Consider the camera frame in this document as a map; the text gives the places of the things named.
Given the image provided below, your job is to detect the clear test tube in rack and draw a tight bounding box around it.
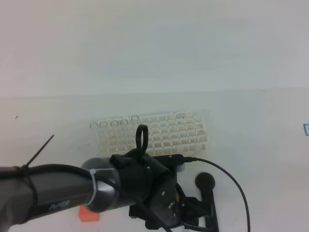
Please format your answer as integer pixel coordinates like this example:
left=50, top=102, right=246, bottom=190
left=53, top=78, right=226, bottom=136
left=98, top=121, right=108, bottom=145
left=89, top=122, right=99, bottom=145
left=120, top=119, right=128, bottom=144
left=131, top=115, right=140, bottom=135
left=110, top=120, right=119, bottom=145

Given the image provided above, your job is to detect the orange foam cube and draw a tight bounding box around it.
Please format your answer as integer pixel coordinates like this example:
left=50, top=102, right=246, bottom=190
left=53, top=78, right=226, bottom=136
left=78, top=206, right=100, bottom=222

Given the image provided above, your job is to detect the black camera stand pole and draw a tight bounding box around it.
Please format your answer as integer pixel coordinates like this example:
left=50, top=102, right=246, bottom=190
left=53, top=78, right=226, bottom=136
left=195, top=172, right=219, bottom=232

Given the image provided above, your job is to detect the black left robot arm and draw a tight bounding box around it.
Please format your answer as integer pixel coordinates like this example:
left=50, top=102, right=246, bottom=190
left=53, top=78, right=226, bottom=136
left=0, top=149, right=215, bottom=232

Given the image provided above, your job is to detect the black left camera cable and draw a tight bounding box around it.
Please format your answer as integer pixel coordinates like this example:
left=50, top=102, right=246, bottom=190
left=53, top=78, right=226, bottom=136
left=183, top=156, right=251, bottom=232

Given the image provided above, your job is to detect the white plastic test tube rack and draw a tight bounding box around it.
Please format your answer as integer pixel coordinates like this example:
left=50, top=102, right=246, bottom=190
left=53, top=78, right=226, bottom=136
left=96, top=111, right=208, bottom=157

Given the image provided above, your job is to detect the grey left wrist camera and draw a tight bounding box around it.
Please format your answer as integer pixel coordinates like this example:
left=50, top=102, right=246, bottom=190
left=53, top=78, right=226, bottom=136
left=154, top=154, right=185, bottom=173

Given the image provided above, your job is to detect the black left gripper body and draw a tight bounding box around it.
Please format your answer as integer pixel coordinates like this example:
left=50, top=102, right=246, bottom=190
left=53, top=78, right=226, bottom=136
left=135, top=178, right=207, bottom=230

